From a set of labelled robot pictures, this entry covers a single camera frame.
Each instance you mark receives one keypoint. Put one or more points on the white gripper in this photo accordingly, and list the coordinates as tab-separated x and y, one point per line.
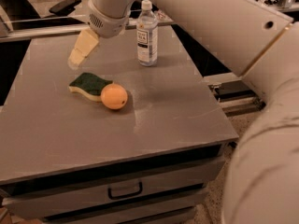
107	22

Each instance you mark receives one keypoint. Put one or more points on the green and yellow sponge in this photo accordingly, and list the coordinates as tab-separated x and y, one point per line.
89	85

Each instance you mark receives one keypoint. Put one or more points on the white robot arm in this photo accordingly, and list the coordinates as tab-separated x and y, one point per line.
260	45

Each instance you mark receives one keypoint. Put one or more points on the orange fruit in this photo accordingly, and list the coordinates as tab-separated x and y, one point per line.
114	96

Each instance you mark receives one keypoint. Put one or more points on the clear plastic water bottle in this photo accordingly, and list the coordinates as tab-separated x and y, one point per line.
147	35

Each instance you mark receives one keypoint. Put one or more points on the black office chair left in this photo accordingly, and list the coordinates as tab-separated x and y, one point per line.
29	14

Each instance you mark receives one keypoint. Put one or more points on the grey drawer cabinet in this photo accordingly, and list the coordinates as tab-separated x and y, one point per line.
60	152

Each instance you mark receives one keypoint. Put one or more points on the grey metal rail frame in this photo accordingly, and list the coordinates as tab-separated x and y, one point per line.
19	30

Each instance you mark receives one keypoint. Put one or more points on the black drawer handle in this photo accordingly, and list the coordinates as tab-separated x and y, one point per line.
124	190

